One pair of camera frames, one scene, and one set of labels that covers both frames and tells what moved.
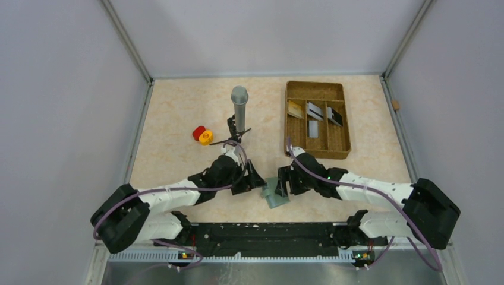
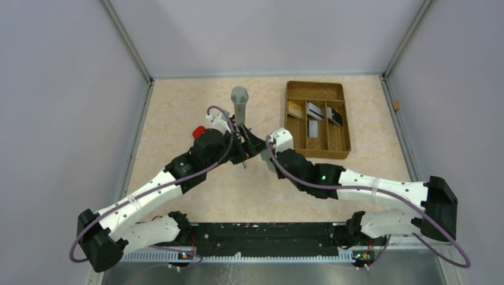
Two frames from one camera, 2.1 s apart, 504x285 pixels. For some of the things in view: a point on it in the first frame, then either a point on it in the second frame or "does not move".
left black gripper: (252, 180) → (253, 145)
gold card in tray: (295, 110) does not move
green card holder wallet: (274, 199) → (265, 157)
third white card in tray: (313, 129) does not move
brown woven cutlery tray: (316, 119) does not move
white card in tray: (314, 111) does not move
